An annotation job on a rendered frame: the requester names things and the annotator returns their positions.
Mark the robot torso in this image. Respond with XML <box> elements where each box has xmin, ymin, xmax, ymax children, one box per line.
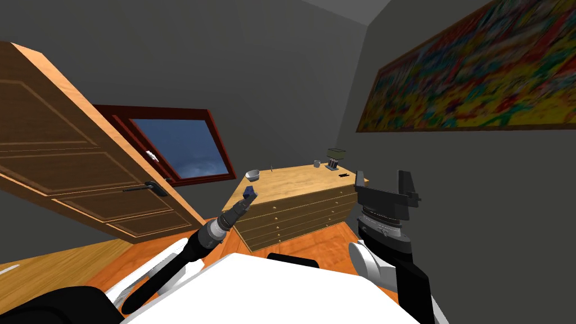
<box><xmin>120</xmin><ymin>251</ymin><xmax>422</xmax><ymax>324</ymax></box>

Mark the red framed window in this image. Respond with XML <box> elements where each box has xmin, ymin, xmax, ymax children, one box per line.
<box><xmin>92</xmin><ymin>104</ymin><xmax>237</xmax><ymax>188</ymax></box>

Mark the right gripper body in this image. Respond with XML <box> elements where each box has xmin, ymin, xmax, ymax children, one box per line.
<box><xmin>354</xmin><ymin>184</ymin><xmax>422</xmax><ymax>222</ymax></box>

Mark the wooden chest of drawers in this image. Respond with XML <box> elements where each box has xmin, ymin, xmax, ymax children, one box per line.
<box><xmin>222</xmin><ymin>147</ymin><xmax>370</xmax><ymax>253</ymax></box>

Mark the brown wooden door leaf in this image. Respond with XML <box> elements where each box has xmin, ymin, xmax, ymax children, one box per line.
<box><xmin>0</xmin><ymin>41</ymin><xmax>206</xmax><ymax>245</ymax></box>

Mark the black door handle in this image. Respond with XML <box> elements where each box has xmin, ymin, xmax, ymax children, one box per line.
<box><xmin>122</xmin><ymin>181</ymin><xmax>169</xmax><ymax>198</ymax></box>

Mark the colourful framed painting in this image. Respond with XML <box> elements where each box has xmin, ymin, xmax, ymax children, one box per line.
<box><xmin>355</xmin><ymin>0</ymin><xmax>576</xmax><ymax>134</ymax></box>

